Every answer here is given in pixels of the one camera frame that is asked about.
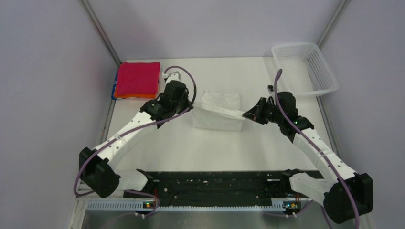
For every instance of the blue folded t-shirt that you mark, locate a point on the blue folded t-shirt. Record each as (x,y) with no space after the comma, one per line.
(114,87)

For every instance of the black mounting base rail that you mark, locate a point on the black mounting base rail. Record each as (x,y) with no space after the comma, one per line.
(218,188)

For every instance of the left aluminium frame post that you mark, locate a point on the left aluminium frame post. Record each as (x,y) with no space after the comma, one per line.
(100,31)

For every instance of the orange folded t-shirt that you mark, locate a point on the orange folded t-shirt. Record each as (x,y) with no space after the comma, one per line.
(115,95)

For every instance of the controller board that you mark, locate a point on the controller board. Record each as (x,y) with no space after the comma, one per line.
(146,205)
(287,206)

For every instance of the white plastic basket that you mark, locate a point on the white plastic basket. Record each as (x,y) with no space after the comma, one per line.
(306,72)

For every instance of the right controller board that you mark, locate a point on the right controller board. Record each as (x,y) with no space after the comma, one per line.
(287,206)

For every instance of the red folded t-shirt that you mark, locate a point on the red folded t-shirt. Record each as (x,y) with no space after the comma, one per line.
(138,78)

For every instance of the white printed t-shirt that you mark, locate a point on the white printed t-shirt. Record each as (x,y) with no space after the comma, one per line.
(218,111)

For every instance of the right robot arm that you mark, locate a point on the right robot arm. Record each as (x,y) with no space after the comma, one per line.
(342,192)

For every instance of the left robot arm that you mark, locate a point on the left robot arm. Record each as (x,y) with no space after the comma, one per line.
(97,166)

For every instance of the aluminium frame post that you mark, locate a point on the aluminium frame post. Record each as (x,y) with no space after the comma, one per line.
(333,21)
(100,31)

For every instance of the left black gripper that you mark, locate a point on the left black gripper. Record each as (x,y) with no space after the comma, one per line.
(187,103)

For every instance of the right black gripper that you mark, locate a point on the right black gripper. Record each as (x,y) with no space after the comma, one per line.
(256,114)

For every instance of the left controller board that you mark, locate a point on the left controller board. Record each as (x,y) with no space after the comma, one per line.
(146,205)

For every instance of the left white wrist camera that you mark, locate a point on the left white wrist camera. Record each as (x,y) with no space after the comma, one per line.
(168,77)

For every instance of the right aluminium frame post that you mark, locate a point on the right aluminium frame post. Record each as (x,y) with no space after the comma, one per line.
(333,21)

